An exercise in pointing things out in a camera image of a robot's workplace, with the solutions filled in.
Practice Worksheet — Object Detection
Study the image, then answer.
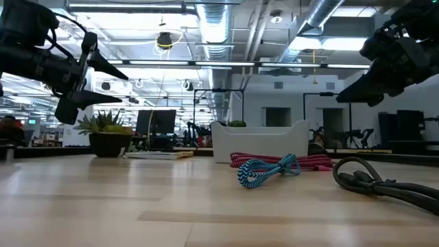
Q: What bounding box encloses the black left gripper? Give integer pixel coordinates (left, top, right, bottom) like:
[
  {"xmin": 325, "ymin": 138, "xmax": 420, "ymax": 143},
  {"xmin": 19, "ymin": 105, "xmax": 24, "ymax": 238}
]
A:
[{"xmin": 0, "ymin": 32, "xmax": 130, "ymax": 126}]

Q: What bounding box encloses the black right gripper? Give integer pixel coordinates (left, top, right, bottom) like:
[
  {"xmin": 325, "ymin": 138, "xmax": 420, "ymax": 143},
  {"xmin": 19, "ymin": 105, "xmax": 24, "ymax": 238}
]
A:
[{"xmin": 335, "ymin": 19, "xmax": 439, "ymax": 108}]

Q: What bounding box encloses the red braided USB-C cable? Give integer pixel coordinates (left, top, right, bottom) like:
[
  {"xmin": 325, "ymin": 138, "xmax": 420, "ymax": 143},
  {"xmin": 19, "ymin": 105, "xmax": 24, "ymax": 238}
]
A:
[{"xmin": 229, "ymin": 152, "xmax": 335, "ymax": 172}]

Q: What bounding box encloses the black cabinet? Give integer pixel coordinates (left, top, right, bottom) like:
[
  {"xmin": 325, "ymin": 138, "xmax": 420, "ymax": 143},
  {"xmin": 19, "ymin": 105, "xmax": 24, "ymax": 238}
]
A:
[{"xmin": 377, "ymin": 109, "xmax": 427, "ymax": 152}]

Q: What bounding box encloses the potted succulent plant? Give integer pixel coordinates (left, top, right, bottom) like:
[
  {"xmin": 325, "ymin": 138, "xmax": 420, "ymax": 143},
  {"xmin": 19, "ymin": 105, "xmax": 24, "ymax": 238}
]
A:
[{"xmin": 73, "ymin": 110, "xmax": 134, "ymax": 158}]

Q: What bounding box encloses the black computer monitor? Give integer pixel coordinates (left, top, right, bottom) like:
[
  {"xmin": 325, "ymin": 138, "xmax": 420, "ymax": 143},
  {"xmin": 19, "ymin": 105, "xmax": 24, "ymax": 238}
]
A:
[{"xmin": 134, "ymin": 109, "xmax": 178, "ymax": 137}]

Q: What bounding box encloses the black overhead device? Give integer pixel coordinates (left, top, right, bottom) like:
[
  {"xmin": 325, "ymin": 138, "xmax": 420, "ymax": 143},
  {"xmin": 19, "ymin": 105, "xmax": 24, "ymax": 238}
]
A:
[{"xmin": 156, "ymin": 31, "xmax": 174, "ymax": 51}]

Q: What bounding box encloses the person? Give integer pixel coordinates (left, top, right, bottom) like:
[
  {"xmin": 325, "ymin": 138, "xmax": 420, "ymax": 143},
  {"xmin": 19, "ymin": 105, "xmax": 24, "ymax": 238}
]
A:
[{"xmin": 0, "ymin": 115, "xmax": 27, "ymax": 148}]

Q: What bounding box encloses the white notebook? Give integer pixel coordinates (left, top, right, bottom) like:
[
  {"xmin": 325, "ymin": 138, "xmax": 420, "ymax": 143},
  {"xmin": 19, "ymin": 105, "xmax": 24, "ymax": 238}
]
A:
[{"xmin": 122, "ymin": 150, "xmax": 195, "ymax": 161}]

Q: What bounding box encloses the white plastic bin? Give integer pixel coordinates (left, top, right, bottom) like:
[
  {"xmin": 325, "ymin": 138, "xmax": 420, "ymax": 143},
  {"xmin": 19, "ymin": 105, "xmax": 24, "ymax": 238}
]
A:
[{"xmin": 210, "ymin": 119, "xmax": 311, "ymax": 164}]

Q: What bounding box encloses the black background rig frame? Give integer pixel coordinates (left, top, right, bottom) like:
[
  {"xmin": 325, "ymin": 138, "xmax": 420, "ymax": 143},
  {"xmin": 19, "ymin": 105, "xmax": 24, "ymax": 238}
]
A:
[
  {"xmin": 192, "ymin": 88, "xmax": 246, "ymax": 148},
  {"xmin": 302, "ymin": 91, "xmax": 354, "ymax": 149}
]

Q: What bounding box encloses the black USB-C cable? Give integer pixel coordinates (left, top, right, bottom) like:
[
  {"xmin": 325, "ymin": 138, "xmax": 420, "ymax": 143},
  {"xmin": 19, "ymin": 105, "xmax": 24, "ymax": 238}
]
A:
[{"xmin": 332, "ymin": 156, "xmax": 439, "ymax": 217}]

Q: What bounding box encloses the silver ventilation duct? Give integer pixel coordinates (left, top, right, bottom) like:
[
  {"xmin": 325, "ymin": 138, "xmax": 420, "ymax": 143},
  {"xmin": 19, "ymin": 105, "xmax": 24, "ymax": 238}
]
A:
[
  {"xmin": 274, "ymin": 0, "xmax": 346, "ymax": 67},
  {"xmin": 194, "ymin": 0, "xmax": 238, "ymax": 121}
]

